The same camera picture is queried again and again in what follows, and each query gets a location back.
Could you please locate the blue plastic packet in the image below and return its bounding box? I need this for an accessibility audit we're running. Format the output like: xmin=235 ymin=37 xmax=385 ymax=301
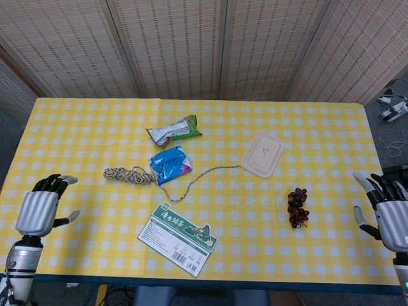
xmin=148 ymin=145 xmax=194 ymax=186

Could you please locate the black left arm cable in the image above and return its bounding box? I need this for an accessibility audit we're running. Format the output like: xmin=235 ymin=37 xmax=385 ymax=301
xmin=106 ymin=283 xmax=135 ymax=306

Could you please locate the bamboo folding screen panel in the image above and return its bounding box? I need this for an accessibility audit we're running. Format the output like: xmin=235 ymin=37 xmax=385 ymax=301
xmin=106 ymin=0 xmax=230 ymax=100
xmin=286 ymin=0 xmax=408 ymax=106
xmin=0 ymin=0 xmax=143 ymax=99
xmin=219 ymin=0 xmax=334 ymax=102
xmin=0 ymin=57 xmax=38 ymax=127

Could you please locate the dark red grape bunch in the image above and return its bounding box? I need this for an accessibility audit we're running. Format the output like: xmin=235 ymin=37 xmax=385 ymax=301
xmin=287 ymin=187 xmax=310 ymax=229

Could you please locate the black box on floor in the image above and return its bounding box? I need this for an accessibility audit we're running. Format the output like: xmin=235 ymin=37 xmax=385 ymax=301
xmin=382 ymin=164 xmax=408 ymax=192

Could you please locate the white black floor device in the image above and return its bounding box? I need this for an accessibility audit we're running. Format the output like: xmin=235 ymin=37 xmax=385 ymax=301
xmin=377 ymin=87 xmax=408 ymax=124

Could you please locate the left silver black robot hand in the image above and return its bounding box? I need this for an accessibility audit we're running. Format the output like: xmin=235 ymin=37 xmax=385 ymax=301
xmin=15 ymin=173 xmax=80 ymax=237

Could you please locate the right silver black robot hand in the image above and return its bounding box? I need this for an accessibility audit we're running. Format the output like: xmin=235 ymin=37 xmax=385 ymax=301
xmin=353 ymin=171 xmax=408 ymax=252

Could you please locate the yellow white checkered tablecloth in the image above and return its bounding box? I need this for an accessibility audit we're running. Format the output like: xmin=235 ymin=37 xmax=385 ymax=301
xmin=0 ymin=97 xmax=398 ymax=286

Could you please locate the blue chair seat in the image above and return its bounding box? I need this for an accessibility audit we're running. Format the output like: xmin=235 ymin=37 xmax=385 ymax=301
xmin=133 ymin=286 xmax=270 ymax=306

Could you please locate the green snack bag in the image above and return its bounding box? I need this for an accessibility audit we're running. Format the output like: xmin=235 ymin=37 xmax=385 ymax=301
xmin=145 ymin=113 xmax=203 ymax=149

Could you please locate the beige rectangular container lid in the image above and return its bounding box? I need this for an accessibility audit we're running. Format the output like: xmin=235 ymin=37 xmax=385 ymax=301
xmin=240 ymin=132 xmax=286 ymax=180

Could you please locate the green tea packaging card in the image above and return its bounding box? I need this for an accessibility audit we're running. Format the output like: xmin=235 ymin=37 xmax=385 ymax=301
xmin=137 ymin=202 xmax=219 ymax=277

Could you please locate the thin white floor cable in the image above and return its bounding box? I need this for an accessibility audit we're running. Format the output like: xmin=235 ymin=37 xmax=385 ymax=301
xmin=379 ymin=133 xmax=408 ymax=157

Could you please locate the braided multicolour rope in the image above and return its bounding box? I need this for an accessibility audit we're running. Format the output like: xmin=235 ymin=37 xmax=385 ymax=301
xmin=103 ymin=164 xmax=245 ymax=203

